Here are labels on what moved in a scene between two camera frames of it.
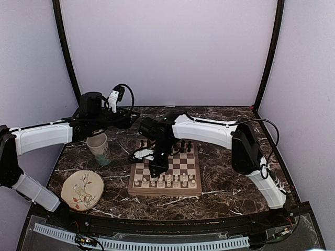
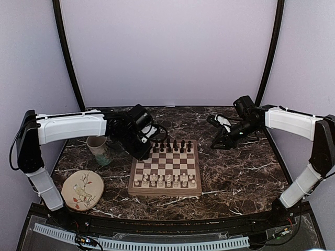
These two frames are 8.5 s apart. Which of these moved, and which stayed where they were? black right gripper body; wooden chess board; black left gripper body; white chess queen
Moved: black right gripper body; black left gripper body
Stayed: wooden chess board; white chess queen
